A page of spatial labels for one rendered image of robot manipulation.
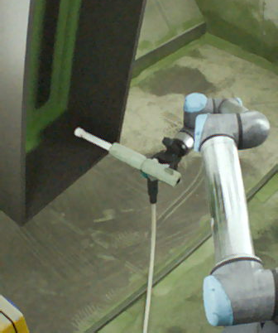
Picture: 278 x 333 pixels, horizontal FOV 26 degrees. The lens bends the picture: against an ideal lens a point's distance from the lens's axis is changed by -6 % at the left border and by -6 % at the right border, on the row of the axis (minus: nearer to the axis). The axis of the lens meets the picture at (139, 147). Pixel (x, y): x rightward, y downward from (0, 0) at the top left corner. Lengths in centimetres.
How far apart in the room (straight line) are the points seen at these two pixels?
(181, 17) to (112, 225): 169
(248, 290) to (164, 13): 269
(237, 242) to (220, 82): 223
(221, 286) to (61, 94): 143
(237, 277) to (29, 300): 126
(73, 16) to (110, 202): 98
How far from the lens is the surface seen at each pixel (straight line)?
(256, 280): 158
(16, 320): 71
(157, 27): 393
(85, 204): 299
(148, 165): 239
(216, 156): 185
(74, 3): 243
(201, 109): 250
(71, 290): 264
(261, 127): 199
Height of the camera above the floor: 212
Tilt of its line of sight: 39 degrees down
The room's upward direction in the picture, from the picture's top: 1 degrees counter-clockwise
